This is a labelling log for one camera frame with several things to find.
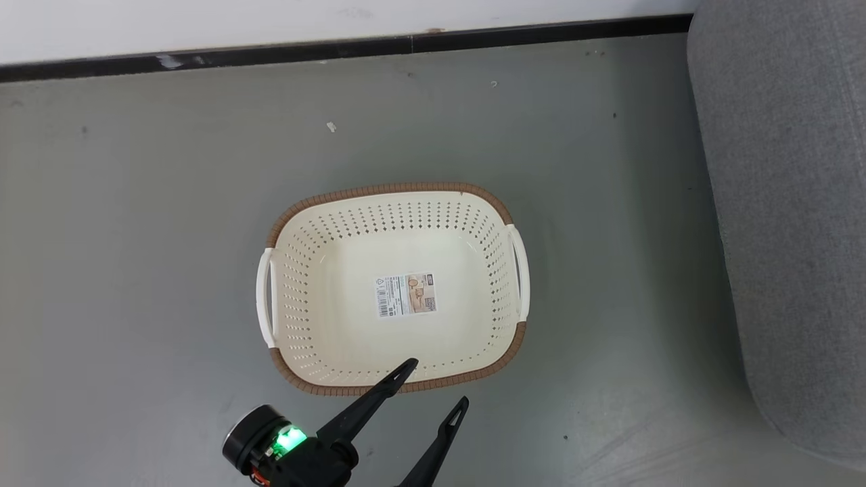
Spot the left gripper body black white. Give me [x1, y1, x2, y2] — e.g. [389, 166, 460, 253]
[222, 404, 359, 487]

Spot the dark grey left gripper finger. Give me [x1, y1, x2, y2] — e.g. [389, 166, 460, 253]
[398, 398, 469, 487]
[317, 360, 418, 444]

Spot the cream perforated laundry basket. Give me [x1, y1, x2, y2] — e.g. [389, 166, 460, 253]
[256, 181, 531, 397]

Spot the printed barcode label sticker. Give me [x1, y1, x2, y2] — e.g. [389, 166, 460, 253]
[374, 273, 438, 319]

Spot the black baseboard strip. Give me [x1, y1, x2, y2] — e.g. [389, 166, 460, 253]
[0, 14, 694, 84]

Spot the grey fabric sofa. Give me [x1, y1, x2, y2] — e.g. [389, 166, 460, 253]
[687, 0, 866, 474]

